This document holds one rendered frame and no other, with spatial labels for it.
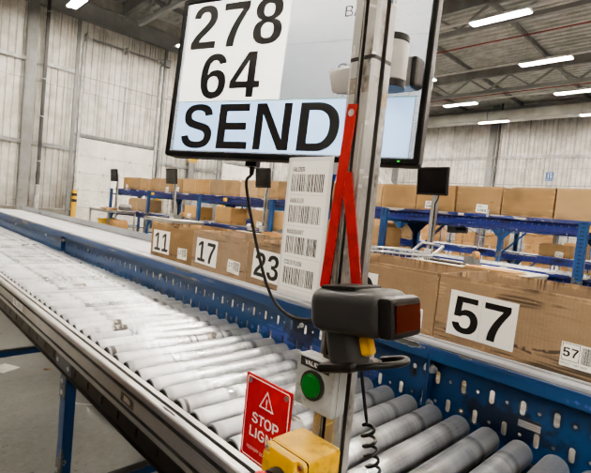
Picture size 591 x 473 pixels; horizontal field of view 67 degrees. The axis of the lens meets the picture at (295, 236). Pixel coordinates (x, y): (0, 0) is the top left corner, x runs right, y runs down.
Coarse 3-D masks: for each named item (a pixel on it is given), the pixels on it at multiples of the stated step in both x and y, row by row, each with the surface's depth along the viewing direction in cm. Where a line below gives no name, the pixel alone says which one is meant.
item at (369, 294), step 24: (336, 288) 51; (360, 288) 50; (384, 288) 51; (312, 312) 52; (336, 312) 50; (360, 312) 47; (384, 312) 45; (408, 312) 47; (336, 336) 51; (360, 336) 48; (384, 336) 45; (408, 336) 47; (336, 360) 51; (360, 360) 50
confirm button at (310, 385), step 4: (304, 376) 57; (308, 376) 56; (312, 376) 56; (304, 380) 57; (308, 380) 56; (312, 380) 56; (316, 380) 55; (304, 384) 57; (308, 384) 56; (312, 384) 56; (316, 384) 55; (304, 388) 57; (308, 388) 56; (312, 388) 56; (316, 388) 55; (304, 392) 57; (308, 392) 56; (312, 392) 55; (316, 392) 55; (308, 396) 56; (312, 396) 55; (316, 396) 55
